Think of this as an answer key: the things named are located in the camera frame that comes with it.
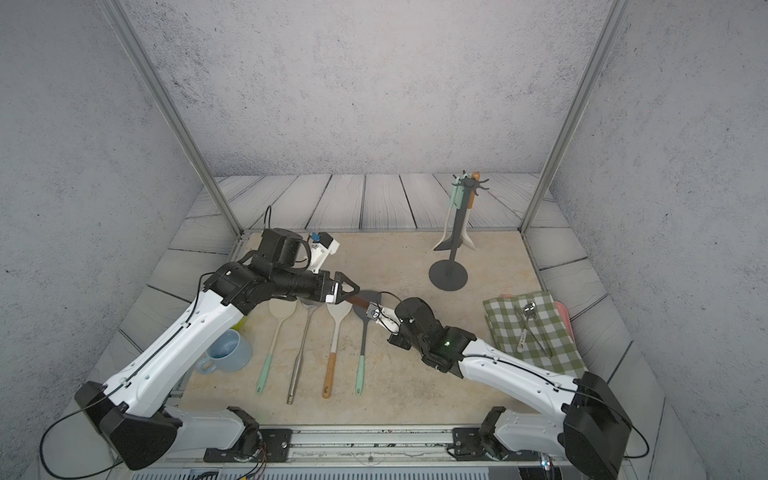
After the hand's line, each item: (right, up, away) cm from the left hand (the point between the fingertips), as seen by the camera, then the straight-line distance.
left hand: (352, 289), depth 68 cm
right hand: (+10, -7, +11) cm, 16 cm away
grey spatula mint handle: (-1, -11, +28) cm, 30 cm away
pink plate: (+63, -12, +28) cm, 70 cm away
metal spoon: (+52, -10, +28) cm, 60 cm away
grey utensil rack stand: (+29, 0, +39) cm, 48 cm away
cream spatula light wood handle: (-9, -11, +28) cm, 31 cm away
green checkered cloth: (+52, -15, +25) cm, 59 cm away
